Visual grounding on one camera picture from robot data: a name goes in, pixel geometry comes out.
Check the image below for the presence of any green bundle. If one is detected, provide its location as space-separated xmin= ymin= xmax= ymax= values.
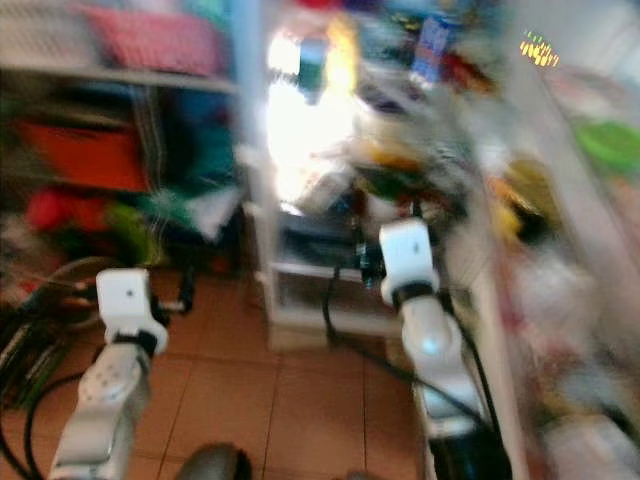
xmin=105 ymin=200 xmax=161 ymax=261

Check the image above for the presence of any blue bag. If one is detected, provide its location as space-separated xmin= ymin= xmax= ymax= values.
xmin=170 ymin=95 xmax=236 ymax=191

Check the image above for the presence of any red bundle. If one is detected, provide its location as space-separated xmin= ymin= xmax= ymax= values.
xmin=25 ymin=190 xmax=91 ymax=236

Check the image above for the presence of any orange box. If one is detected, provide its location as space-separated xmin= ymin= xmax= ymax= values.
xmin=25 ymin=120 xmax=146 ymax=193

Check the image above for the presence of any dark clutter pile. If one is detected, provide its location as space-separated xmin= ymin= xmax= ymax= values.
xmin=0 ymin=300 xmax=66 ymax=406

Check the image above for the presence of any grey robot leg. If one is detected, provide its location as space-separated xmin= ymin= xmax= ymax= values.
xmin=175 ymin=445 xmax=251 ymax=480

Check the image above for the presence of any green bottle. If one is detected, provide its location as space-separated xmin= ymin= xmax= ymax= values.
xmin=295 ymin=40 xmax=326 ymax=101

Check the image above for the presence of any yellow packet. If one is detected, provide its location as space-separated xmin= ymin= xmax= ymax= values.
xmin=325 ymin=20 xmax=361 ymax=91

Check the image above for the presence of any grey storage shelf rack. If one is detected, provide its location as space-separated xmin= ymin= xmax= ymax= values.
xmin=0 ymin=0 xmax=241 ymax=286

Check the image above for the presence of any blue snack packet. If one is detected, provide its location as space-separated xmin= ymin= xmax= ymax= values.
xmin=410 ymin=15 xmax=456 ymax=86

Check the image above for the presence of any pink plastic basket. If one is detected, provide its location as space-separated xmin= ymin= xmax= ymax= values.
xmin=80 ymin=5 xmax=226 ymax=76

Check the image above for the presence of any green plastic bowl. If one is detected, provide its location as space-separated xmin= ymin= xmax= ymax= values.
xmin=573 ymin=118 xmax=640 ymax=173

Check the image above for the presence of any white plastic basket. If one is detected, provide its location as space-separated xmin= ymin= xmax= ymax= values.
xmin=0 ymin=0 xmax=91 ymax=66

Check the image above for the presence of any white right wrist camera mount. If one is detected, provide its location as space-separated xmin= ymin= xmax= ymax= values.
xmin=378 ymin=218 xmax=441 ymax=306

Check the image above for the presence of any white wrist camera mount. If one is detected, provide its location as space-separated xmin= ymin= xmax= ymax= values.
xmin=378 ymin=218 xmax=441 ymax=306
xmin=97 ymin=268 xmax=166 ymax=351

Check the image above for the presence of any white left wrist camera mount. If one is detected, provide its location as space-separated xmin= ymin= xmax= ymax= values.
xmin=97 ymin=268 xmax=166 ymax=351

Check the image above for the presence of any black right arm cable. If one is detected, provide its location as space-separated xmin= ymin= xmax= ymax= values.
xmin=322 ymin=265 xmax=496 ymax=431

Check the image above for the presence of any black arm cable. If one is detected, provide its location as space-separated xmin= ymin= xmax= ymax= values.
xmin=322 ymin=265 xmax=496 ymax=431
xmin=0 ymin=370 xmax=86 ymax=480

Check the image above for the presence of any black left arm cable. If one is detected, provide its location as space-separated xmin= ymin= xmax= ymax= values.
xmin=0 ymin=370 xmax=86 ymax=480

